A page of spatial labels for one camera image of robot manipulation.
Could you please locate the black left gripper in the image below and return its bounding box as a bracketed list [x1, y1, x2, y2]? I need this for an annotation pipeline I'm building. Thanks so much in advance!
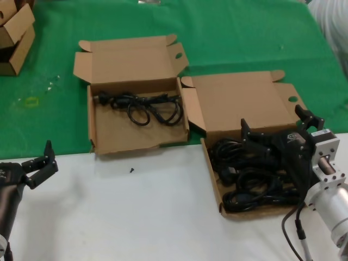
[0, 140, 59, 191]

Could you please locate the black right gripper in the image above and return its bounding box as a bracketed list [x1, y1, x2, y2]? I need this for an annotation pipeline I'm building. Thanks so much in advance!
[240, 104, 326, 197]

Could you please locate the black power cord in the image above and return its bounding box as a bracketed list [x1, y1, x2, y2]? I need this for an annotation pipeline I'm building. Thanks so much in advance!
[94, 91, 183, 126]
[217, 163, 297, 191]
[212, 138, 272, 169]
[222, 187, 305, 213]

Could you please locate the open flat cardboard box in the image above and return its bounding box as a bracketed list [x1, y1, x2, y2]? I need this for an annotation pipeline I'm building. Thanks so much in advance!
[72, 34, 190, 156]
[181, 70, 310, 218]

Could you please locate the small brown cardboard box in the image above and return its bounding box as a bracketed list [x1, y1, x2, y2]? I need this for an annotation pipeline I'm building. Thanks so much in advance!
[0, 26, 36, 76]
[0, 3, 36, 49]

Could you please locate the green table cloth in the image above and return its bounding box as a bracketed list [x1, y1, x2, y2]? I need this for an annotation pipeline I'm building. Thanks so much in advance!
[0, 0, 348, 160]

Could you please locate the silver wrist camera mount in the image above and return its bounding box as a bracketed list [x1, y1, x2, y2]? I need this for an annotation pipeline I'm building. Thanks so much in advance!
[311, 129, 340, 189]

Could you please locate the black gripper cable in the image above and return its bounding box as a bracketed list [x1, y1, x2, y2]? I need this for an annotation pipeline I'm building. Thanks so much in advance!
[281, 201, 307, 261]

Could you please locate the black cable silver connector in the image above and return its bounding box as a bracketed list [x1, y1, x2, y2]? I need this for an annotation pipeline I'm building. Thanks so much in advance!
[295, 217, 311, 261]

